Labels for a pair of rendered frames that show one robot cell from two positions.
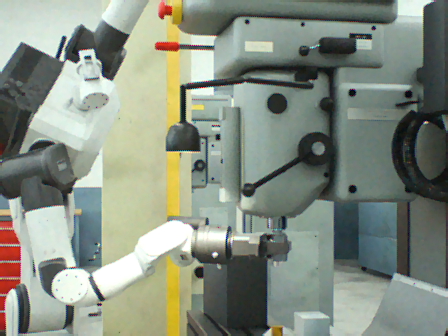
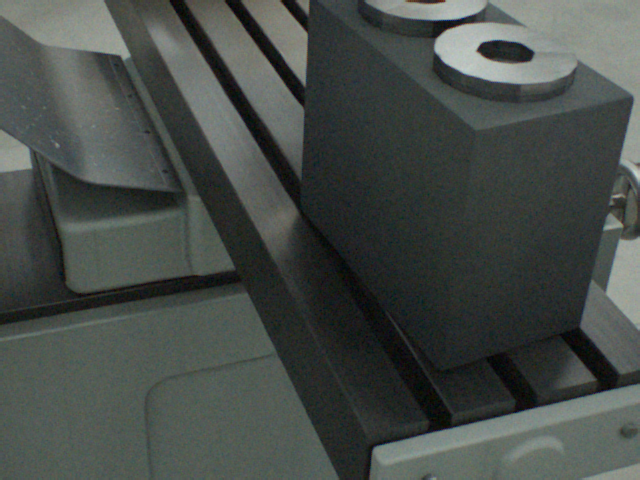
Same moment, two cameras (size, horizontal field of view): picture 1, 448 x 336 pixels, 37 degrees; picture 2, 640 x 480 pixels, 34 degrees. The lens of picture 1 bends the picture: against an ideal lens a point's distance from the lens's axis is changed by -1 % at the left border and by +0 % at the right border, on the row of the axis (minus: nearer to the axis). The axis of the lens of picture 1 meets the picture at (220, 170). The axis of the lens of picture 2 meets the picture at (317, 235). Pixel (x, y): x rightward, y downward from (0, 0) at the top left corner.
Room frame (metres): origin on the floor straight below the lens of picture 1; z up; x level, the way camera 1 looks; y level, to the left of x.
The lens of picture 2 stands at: (2.58, -0.24, 1.46)
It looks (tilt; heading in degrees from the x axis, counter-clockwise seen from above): 35 degrees down; 170
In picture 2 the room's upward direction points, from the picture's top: 3 degrees clockwise
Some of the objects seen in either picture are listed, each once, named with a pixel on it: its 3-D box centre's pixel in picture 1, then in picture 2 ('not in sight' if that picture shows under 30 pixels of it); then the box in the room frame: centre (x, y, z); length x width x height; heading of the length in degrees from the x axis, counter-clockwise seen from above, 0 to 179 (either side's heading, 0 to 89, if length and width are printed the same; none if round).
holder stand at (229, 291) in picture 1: (233, 284); (445, 152); (1.95, -0.04, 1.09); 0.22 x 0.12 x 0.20; 18
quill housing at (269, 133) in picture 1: (279, 143); not in sight; (1.53, -0.13, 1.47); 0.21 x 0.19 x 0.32; 12
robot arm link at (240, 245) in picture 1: (237, 246); not in sight; (1.54, -0.04, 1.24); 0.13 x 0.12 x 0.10; 168
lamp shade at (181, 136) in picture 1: (183, 136); not in sight; (1.38, 0.08, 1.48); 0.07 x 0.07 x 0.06
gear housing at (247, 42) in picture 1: (295, 51); not in sight; (1.53, -0.17, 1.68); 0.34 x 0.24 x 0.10; 102
